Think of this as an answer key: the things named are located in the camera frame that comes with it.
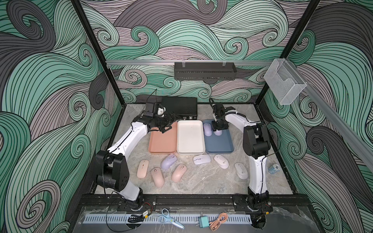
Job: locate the purple mouse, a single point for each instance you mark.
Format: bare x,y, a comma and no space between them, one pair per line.
218,132
207,129
168,161

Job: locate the flat pink mouse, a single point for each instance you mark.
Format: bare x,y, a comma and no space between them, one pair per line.
142,169

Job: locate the white storage tray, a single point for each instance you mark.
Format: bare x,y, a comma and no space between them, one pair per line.
190,137

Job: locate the crumpled plastic wrapper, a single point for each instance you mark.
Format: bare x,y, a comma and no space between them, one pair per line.
274,169

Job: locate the blue scissors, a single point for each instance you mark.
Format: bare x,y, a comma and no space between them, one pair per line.
166,218

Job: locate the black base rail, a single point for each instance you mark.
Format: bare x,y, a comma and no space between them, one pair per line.
235,201

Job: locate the pink mouse right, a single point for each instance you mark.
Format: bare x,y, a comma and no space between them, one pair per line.
178,173

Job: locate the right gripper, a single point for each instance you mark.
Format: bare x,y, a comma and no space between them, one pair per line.
214,127

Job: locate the white mouse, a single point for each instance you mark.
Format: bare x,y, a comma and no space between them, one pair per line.
241,170
201,159
221,161

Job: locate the clear wall holder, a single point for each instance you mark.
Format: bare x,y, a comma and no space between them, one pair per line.
285,81

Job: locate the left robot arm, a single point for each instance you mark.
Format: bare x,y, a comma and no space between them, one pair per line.
111,168

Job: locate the pink mouse middle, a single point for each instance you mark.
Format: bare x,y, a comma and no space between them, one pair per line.
157,177

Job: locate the blue storage tray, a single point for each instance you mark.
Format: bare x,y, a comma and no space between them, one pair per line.
218,144

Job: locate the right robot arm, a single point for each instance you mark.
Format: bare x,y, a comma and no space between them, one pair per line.
256,145

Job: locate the flat white mouse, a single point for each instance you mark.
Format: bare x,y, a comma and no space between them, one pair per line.
201,159

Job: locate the teal plug adapter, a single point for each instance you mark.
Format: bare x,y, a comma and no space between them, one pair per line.
203,222

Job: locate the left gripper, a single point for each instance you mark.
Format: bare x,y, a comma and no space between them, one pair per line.
168,123

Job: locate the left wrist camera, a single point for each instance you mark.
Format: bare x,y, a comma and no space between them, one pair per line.
154,110

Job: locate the black case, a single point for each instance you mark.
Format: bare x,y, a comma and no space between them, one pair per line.
184,107

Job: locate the black wall shelf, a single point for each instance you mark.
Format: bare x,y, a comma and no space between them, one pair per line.
204,71

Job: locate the pink storage tray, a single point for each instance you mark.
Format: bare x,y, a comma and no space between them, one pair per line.
164,143

